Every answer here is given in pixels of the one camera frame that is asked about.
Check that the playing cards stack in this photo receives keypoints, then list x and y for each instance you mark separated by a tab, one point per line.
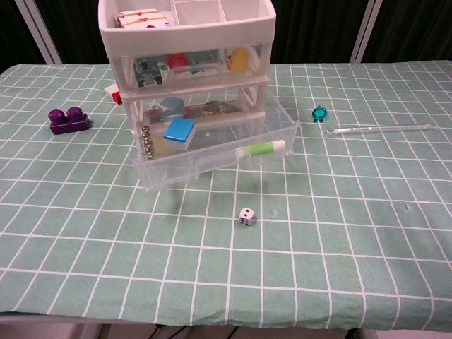
141	19

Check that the white drawer organizer box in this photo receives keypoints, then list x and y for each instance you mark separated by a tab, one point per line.
183	37

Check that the teal plastic gem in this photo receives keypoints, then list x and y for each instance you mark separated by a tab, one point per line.
320	114

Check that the black pleated curtain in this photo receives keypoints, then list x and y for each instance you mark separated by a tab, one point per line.
416	31
10	31
77	31
310	31

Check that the green circuit board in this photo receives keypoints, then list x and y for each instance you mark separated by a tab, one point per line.
147	70

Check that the green glue stick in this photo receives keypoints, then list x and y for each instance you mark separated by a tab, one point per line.
261	148

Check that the green checkered tablecloth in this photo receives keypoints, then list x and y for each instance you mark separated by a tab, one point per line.
226	265

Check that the purple building brick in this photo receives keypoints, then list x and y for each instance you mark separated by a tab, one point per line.
69	123

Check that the blue and white eraser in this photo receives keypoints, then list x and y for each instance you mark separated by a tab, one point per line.
179	133

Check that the blue grey faceted block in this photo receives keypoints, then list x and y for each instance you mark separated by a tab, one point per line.
172	106

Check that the clear glass rod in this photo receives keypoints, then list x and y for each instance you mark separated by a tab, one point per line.
381	129

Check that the clear plastic drawer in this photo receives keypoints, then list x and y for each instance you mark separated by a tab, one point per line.
219	166
208	70

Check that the white die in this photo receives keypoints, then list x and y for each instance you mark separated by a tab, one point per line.
246	217

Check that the red and white block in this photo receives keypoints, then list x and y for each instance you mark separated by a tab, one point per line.
114	94

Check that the yellow plastic toy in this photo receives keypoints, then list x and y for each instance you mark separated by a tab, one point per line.
238	60

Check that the white frame post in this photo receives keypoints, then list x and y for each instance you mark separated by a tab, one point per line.
39	31
366	31

